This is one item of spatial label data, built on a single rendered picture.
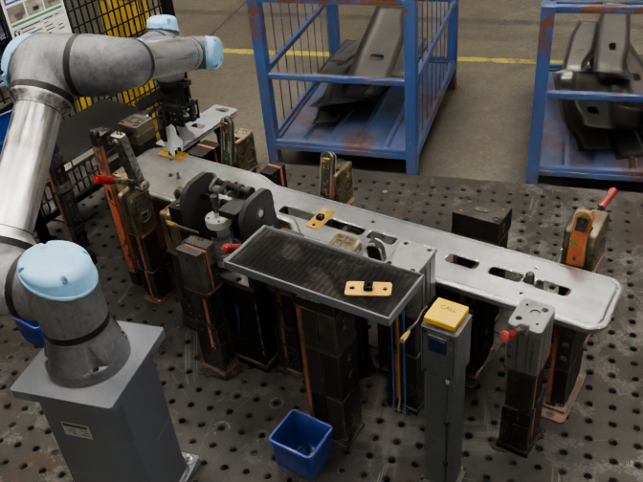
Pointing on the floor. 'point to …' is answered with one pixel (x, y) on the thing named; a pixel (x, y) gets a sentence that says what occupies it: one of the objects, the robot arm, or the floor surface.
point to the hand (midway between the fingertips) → (174, 149)
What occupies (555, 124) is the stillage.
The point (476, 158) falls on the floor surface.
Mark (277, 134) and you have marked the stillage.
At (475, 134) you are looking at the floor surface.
